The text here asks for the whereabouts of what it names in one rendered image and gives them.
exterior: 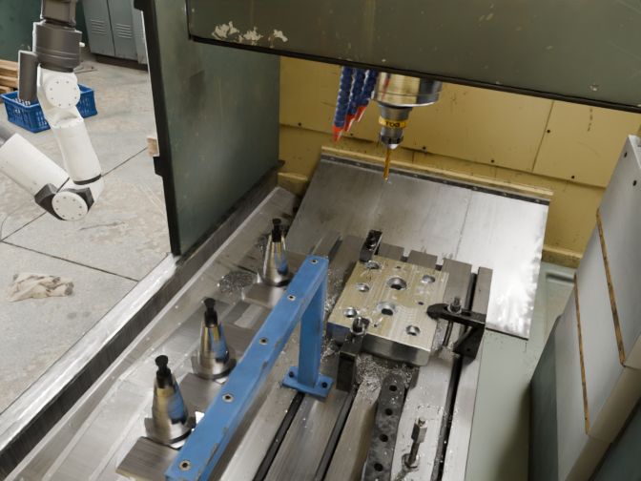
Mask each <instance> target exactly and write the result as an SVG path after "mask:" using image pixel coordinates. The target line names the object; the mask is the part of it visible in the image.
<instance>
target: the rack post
mask: <svg viewBox="0 0 641 481"><path fill-rule="evenodd" d="M326 285H327V273H326V275H325V277H324V278H323V280H322V282H321V283H320V286H319V288H318V289H317V291H316V293H315V295H314V296H313V298H312V300H311V301H310V303H309V304H308V306H307V307H306V309H305V311H304V313H303V314H302V316H301V318H300V349H299V367H296V366H290V368H289V370H288V372H287V373H286V375H285V377H284V379H283V381H282V385H283V386H284V387H290V388H293V389H296V390H298V391H301V392H304V393H305V392H306V393H309V394H310V395H313V396H316V397H319V398H321V399H326V397H327V395H328V393H329V390H330V388H331V386H332V384H333V381H334V380H333V378H330V377H326V376H323V375H320V374H319V373H320V361H321V340H322V329H323V318H324V307H325V295H326Z"/></svg>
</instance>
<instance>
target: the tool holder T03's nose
mask: <svg viewBox="0 0 641 481"><path fill-rule="evenodd" d="M379 139H380V141H381V142H382V143H383V146H384V147H386V148H389V149H393V148H396V147H397V146H398V145H399V144H400V143H401V142H402V141H403V129H390V128H386V127H382V131H381V132H380V136H379Z"/></svg>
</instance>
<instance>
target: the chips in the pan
mask: <svg viewBox="0 0 641 481"><path fill-rule="evenodd" d="M288 225H289V224H288ZM288 225H281V224H280V225H279V229H280V230H281V235H282V236H283V237H284V240H285V238H286V236H287V234H288V232H289V230H290V227H291V226H288ZM271 233H272V230H271V232H270V233H268V235H267V236H266V237H264V238H262V239H260V238H258V240H257V241H258V242H257V243H256V244H255V245H254V246H255V247H256V248H257V249H258V251H260V253H261V255H262V258H260V260H263V261H265V255H266V250H267V245H268V240H269V237H270V236H271ZM254 246H253V247H254ZM229 272H230V273H227V274H226V275H225V276H223V277H222V278H223V279H222V280H219V281H218V283H217V285H218V287H219V290H220V292H221V293H222V294H225V295H226V296H227V295H228V296H227V297H230V296H229V295H230V294H232V293H233V294H235V293H236V294H237V293H241V292H242V290H243V289H244V287H245V286H247V285H250V284H249V283H252V282H253V276H251V275H250V273H252V272H251V271H250V272H249V273H248V272H246V271H240V270H235V271H232V270H231V271H229Z"/></svg>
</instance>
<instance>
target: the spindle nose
mask: <svg viewBox="0 0 641 481"><path fill-rule="evenodd" d="M376 79H377V83H376V85H374V92H372V97H371V98H370V99H371V100H373V101H377V102H381V103H384V104H390V105H397V106H423V105H429V104H432V103H435V102H437V101H439V100H440V99H442V98H443V97H444V94H445V88H446V86H447V83H445V82H440V81H433V80H427V79H421V78H416V77H410V76H403V75H397V74H392V73H381V72H379V76H378V77H377V78H376Z"/></svg>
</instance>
